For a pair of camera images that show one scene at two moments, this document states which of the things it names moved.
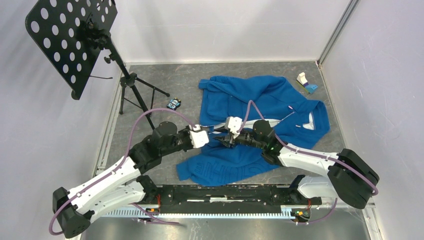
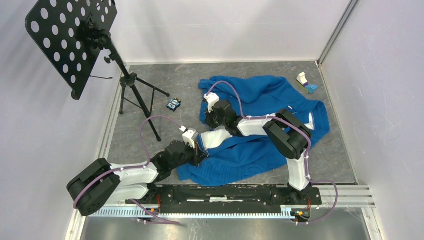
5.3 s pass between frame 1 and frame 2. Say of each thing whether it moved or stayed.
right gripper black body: moved
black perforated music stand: stayed
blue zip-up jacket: stayed
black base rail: stayed
